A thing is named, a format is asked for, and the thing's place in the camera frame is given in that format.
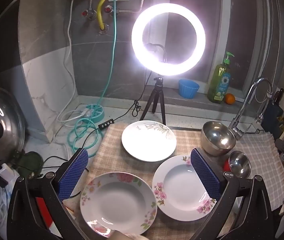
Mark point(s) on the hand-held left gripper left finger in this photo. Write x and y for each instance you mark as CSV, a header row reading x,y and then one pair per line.
x,y
72,177

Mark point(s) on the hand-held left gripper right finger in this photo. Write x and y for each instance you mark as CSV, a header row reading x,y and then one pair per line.
x,y
204,175

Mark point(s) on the white plate pink blossom print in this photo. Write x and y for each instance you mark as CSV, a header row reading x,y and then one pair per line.
x,y
179,187

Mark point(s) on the small steel bowl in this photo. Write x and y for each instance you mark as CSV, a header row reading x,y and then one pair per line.
x,y
239,163

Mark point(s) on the large steel bowl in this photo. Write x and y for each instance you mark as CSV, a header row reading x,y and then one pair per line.
x,y
216,137

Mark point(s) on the white plate pink rose print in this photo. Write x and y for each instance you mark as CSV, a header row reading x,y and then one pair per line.
x,y
117,202

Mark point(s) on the white plate green leaf print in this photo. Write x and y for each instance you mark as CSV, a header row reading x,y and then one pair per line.
x,y
147,142

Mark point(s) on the dark knife block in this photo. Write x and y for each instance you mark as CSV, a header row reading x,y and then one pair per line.
x,y
273,115

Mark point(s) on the red booklet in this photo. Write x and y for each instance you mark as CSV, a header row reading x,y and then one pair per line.
x,y
43,210

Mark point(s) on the dark green object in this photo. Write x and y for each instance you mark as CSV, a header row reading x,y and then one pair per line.
x,y
30,163

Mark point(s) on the beige checked cloth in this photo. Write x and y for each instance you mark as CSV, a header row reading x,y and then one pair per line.
x,y
112,155

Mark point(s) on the chrome kitchen faucet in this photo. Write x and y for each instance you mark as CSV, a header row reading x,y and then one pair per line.
x,y
246,100

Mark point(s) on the teal power strip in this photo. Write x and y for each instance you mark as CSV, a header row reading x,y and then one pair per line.
x,y
94,111

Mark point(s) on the orange fruit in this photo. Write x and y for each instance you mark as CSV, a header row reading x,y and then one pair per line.
x,y
230,98

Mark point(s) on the blue ribbed cup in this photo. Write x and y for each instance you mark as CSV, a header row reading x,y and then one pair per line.
x,y
188,88

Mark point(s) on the green dish soap bottle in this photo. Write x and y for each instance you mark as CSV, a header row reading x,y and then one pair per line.
x,y
219,82

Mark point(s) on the steel pot lid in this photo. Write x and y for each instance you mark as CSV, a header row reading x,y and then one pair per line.
x,y
4,115

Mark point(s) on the black mini tripod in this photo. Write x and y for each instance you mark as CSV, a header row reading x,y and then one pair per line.
x,y
158,90

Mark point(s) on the red-capped water valve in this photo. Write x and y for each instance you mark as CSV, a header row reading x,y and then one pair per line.
x,y
108,9
85,13

